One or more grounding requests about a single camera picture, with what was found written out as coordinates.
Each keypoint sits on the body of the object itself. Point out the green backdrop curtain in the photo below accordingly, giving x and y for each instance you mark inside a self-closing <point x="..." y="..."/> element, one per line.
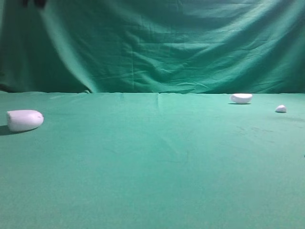
<point x="153" y="46"/>

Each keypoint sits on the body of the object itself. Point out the dark gripper at top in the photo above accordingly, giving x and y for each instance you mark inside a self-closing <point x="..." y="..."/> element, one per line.
<point x="40" y="4"/>

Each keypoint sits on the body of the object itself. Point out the white oval object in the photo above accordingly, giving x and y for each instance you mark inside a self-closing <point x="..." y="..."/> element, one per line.
<point x="241" y="98"/>

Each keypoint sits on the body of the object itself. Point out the green table cloth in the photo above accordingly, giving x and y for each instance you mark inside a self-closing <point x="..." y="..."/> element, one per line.
<point x="153" y="161"/>

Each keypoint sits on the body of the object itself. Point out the small white earbud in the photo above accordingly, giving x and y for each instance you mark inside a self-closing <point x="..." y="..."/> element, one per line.
<point x="281" y="109"/>

